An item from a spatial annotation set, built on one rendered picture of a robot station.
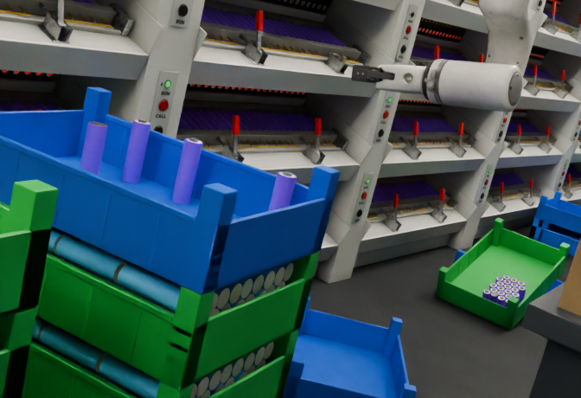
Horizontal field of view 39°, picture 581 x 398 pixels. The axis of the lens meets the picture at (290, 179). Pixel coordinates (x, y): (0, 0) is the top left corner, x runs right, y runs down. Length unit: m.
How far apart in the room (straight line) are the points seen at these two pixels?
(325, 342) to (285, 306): 0.85
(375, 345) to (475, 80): 0.54
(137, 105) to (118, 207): 0.65
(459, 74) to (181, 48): 0.51
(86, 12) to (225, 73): 0.28
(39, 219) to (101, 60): 0.72
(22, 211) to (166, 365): 0.19
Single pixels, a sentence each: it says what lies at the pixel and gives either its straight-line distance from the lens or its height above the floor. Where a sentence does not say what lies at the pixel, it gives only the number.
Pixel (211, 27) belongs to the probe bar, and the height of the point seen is 0.53.
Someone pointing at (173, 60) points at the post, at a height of 0.48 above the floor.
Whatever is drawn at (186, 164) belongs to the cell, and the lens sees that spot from 0.81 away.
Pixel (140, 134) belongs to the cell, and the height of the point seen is 0.46.
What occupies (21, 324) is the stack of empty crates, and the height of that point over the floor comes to 0.39.
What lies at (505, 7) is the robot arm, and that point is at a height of 0.68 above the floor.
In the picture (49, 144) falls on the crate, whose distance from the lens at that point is 0.89.
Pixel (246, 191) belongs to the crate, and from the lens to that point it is 0.82.
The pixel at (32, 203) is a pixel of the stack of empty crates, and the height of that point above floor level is 0.47.
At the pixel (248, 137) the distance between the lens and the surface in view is 1.62.
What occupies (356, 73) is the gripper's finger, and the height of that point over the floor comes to 0.50.
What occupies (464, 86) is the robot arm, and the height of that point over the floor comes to 0.53.
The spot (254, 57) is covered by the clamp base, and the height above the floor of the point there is 0.50.
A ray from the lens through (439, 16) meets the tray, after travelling 2.02.
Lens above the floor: 0.63
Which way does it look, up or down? 13 degrees down
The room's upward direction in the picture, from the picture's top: 14 degrees clockwise
